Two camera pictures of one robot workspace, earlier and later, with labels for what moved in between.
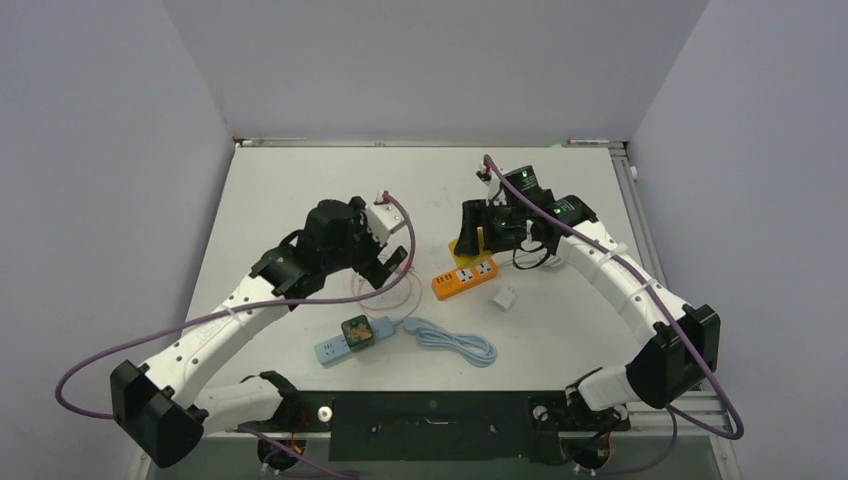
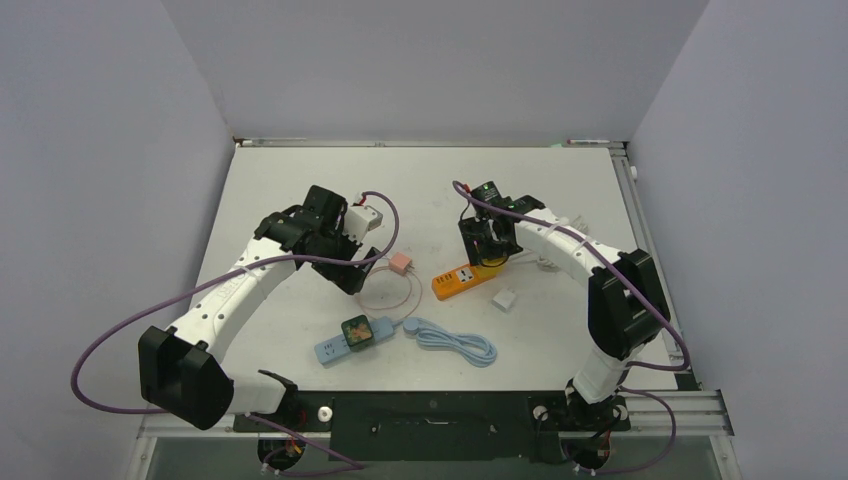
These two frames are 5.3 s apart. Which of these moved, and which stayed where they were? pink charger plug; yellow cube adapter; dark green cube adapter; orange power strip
Moved: yellow cube adapter
Stayed: dark green cube adapter; pink charger plug; orange power strip
